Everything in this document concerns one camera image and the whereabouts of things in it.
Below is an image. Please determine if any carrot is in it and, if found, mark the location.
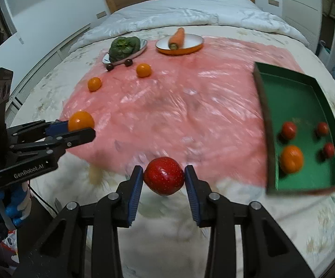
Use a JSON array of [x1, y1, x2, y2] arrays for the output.
[[168, 27, 185, 50]]

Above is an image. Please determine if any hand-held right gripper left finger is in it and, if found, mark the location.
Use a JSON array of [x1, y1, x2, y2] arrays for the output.
[[13, 166, 144, 278]]

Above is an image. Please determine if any person's left hand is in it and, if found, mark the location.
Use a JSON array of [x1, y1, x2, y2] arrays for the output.
[[0, 180, 32, 228]]

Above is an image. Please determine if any white duvet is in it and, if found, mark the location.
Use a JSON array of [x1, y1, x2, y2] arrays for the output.
[[69, 0, 313, 55]]

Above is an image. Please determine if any colourful printed cloth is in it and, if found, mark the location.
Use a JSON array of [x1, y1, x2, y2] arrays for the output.
[[0, 229, 20, 270]]

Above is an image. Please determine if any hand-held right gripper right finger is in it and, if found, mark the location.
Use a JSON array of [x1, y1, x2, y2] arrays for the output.
[[184, 165, 316, 278]]

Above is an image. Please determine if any green leafy vegetable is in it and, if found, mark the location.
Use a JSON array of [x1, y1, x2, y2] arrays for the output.
[[109, 36, 140, 63]]

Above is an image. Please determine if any white plate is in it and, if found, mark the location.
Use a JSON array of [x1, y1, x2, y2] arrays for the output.
[[102, 39, 148, 65]]

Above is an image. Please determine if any white bag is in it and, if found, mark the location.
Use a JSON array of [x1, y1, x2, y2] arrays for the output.
[[316, 41, 332, 61]]

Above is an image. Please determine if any small orange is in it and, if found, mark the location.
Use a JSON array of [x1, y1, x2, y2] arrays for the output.
[[87, 77, 102, 92], [136, 63, 152, 78], [67, 111, 95, 132]]

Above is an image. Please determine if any green cardboard box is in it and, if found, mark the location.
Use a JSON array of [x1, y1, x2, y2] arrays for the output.
[[253, 62, 335, 196]]

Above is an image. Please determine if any black cable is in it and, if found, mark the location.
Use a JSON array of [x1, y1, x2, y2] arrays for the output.
[[28, 185, 62, 222]]

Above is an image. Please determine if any white wardrobe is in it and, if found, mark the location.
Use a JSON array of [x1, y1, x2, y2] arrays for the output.
[[278, 0, 335, 105]]

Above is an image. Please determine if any pink plastic sheet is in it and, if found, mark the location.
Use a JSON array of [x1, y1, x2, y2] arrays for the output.
[[60, 36, 304, 186]]

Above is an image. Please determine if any orange plate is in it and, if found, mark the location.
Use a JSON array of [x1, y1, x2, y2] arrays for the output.
[[155, 33, 205, 55]]

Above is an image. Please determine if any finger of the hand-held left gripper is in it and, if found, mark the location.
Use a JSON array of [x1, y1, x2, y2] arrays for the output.
[[7, 119, 70, 145], [9, 127, 96, 158]]

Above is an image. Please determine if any large orange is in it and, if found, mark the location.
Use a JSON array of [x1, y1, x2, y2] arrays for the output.
[[280, 145, 305, 174]]

